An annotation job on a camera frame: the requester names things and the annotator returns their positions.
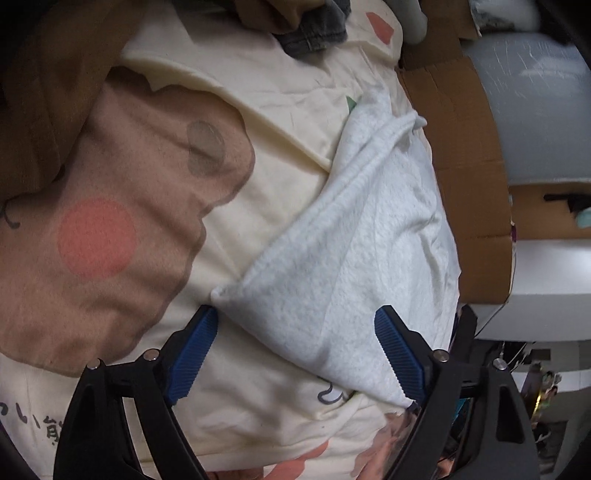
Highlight light grey sweatshirt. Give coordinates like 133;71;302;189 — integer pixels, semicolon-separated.
211;88;463;409

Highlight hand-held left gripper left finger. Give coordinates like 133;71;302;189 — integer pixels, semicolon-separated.
55;305;219;480

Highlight brown garment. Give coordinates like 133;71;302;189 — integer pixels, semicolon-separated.
0;0;334;200

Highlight cream bear print bedsheet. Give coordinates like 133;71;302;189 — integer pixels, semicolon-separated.
0;0;463;480

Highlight blue denim jeans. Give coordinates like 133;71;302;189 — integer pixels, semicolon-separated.
277;0;348;59

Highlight plastic-wrapped grey mattress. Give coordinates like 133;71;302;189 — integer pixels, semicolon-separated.
462;28;591;186

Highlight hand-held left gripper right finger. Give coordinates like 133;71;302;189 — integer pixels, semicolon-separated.
365;307;541;480

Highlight tall cardboard panel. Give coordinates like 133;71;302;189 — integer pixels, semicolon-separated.
508;184;591;241

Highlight black hanging cloth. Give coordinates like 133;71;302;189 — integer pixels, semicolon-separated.
544;193;591;214

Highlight flat cardboard sheet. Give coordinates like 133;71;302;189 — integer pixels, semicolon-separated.
397;28;516;306

